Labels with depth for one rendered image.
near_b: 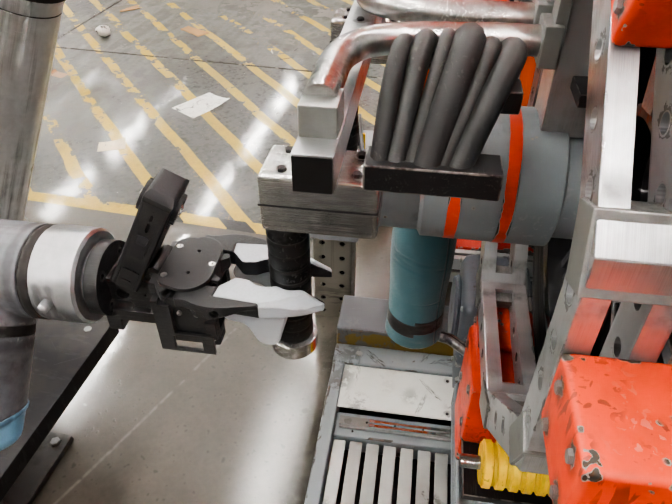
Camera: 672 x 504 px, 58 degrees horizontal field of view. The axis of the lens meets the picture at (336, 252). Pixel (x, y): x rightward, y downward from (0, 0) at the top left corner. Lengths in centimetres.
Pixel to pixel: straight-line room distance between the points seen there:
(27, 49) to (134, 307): 46
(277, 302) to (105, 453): 103
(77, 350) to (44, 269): 71
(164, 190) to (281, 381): 107
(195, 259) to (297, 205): 14
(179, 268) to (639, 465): 38
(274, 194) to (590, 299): 23
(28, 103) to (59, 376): 51
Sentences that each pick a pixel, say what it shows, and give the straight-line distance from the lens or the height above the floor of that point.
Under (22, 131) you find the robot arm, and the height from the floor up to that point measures 76.
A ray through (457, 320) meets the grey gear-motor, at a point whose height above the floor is 35.
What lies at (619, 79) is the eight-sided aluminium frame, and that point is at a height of 104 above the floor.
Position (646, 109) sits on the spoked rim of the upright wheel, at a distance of 66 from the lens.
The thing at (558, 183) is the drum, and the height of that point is 88.
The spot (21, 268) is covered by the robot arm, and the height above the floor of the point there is 84.
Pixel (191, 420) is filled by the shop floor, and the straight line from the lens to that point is 149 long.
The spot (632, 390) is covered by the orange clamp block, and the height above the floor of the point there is 89.
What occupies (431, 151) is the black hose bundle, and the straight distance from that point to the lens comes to 40.
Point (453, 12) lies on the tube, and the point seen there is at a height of 100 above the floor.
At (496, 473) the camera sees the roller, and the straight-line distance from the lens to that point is 79.
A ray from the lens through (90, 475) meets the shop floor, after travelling 147.
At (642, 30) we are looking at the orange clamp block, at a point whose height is 107.
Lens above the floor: 118
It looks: 39 degrees down
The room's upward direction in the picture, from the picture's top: straight up
